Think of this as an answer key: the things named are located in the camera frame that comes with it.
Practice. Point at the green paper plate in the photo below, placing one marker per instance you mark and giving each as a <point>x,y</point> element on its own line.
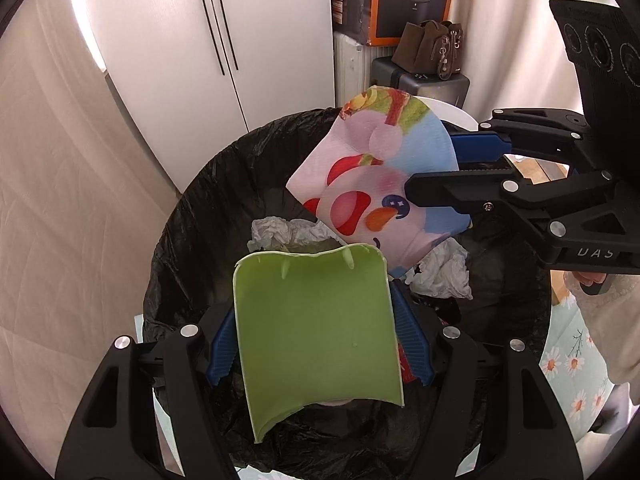
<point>315,335</point>

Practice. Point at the daisy print tablecloth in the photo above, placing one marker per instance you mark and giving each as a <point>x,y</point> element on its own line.
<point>565,375</point>

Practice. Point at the brown handbag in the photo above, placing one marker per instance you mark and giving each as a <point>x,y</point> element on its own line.
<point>425,47</point>

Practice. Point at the orange cardboard box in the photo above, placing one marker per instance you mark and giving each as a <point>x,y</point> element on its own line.
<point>415,0</point>

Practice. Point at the colourful cartoon paper plate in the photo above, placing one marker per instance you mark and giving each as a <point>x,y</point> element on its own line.
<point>360,185</point>

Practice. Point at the white round plate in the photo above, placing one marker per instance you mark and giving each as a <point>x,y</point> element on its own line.
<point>450,112</point>

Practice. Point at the grey appliance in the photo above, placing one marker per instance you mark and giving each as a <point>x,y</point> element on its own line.
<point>390,80</point>

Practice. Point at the white wardrobe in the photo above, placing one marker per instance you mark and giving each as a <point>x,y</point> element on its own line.
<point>175,60</point>

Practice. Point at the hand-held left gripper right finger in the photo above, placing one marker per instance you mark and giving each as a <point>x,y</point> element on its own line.
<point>412,340</point>

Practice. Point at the white radiator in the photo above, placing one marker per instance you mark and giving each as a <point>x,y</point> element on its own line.
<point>350,70</point>

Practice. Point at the beige quilted cloth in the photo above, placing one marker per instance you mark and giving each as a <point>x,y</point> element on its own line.
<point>60,210</point>

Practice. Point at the black bag trash bin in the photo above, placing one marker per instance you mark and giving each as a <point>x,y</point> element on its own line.
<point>200,240</point>

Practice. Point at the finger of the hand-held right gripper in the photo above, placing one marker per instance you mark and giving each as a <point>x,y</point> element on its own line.
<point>450,189</point>
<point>475,144</point>

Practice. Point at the person's right hand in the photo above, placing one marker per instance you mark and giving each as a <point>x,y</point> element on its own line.
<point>589,281</point>

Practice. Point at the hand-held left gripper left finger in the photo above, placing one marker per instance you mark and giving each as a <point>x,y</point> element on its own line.
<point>225,345</point>

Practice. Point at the crumpled white tissue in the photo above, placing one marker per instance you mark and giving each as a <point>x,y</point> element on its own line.
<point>442,270</point>
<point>280,232</point>

